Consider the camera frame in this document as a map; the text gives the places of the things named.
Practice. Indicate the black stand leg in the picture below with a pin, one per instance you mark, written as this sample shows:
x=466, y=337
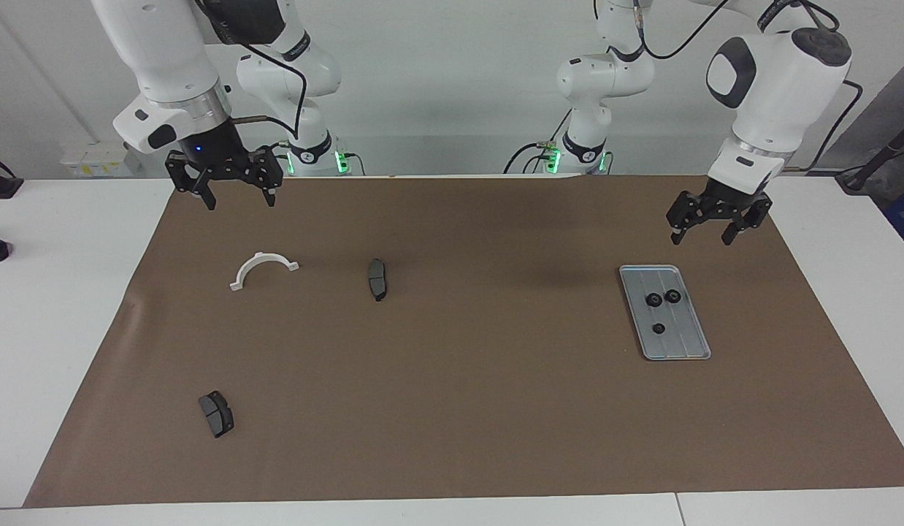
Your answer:
x=857, y=179

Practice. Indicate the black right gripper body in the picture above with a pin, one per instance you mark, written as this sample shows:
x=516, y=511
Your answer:
x=226, y=164

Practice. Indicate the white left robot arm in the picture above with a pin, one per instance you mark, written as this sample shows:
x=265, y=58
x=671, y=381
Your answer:
x=780, y=88

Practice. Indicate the dark grey brake pad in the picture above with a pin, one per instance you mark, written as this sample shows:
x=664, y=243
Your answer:
x=217, y=415
x=377, y=277

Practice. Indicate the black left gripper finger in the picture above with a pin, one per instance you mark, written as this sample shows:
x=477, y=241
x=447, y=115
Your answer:
x=678, y=230
x=734, y=230

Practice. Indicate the white curved plastic bracket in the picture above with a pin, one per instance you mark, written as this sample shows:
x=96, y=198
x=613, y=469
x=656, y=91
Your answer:
x=261, y=257

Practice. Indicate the brown paper mat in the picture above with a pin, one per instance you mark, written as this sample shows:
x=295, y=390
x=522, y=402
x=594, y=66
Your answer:
x=452, y=409

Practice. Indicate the silver metal tray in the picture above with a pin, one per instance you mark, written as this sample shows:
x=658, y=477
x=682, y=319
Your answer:
x=678, y=340

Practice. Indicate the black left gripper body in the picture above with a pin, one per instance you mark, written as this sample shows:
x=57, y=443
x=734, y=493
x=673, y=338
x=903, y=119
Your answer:
x=715, y=204

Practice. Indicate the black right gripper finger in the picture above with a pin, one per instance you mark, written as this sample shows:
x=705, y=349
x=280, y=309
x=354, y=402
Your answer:
x=206, y=195
x=270, y=192

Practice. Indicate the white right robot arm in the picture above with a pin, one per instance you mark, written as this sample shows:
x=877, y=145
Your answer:
x=167, y=51

